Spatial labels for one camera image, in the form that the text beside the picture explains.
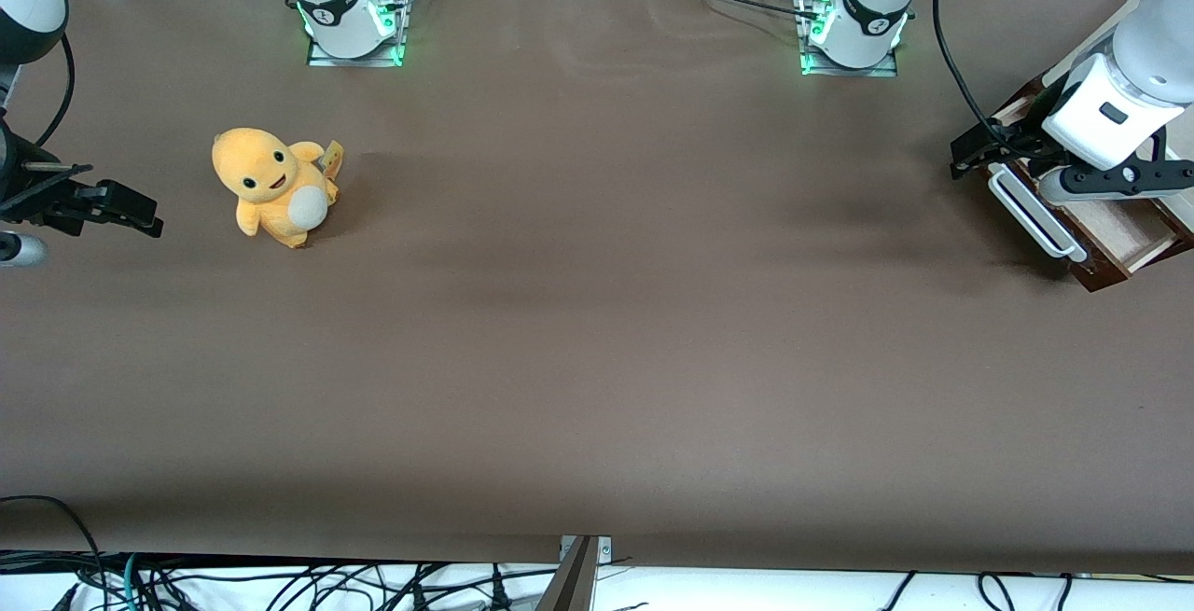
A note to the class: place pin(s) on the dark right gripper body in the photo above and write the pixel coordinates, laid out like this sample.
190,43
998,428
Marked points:
20,184

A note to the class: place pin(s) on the dark brown wooden drawer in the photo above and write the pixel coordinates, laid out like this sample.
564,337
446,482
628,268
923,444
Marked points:
1124,233

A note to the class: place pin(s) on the yellow plush toy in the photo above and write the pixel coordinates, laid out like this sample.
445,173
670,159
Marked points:
270,182

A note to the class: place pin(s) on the yellow paper plush tag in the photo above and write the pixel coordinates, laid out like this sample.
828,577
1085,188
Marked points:
333,156

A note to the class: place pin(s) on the brown table cover sheet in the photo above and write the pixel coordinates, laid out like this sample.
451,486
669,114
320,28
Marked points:
597,312

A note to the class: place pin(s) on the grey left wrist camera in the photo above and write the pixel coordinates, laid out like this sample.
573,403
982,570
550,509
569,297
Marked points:
1054,187

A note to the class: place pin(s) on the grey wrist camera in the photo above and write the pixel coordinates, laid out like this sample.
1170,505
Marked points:
19,250
1054,187

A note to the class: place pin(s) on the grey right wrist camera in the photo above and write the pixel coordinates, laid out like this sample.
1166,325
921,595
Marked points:
19,250

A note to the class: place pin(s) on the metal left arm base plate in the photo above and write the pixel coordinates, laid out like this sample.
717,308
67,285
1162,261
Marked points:
877,71

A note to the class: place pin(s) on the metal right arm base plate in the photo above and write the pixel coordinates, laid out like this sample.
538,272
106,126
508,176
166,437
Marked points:
373,62

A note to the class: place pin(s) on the silver metal bracket plate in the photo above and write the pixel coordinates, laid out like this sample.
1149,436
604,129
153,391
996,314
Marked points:
604,548

